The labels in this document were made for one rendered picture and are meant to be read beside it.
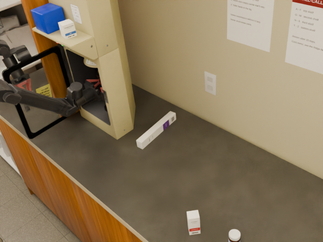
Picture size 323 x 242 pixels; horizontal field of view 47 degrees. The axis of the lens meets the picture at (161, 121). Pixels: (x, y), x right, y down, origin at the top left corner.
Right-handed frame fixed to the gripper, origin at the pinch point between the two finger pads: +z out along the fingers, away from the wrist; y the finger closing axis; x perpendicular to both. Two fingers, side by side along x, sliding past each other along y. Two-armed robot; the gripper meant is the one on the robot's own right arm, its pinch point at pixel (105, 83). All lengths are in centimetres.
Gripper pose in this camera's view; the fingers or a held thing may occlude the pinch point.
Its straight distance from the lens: 191.7
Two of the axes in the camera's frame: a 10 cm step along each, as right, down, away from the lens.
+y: -7.0, -3.9, 6.0
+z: 7.0, -5.1, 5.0
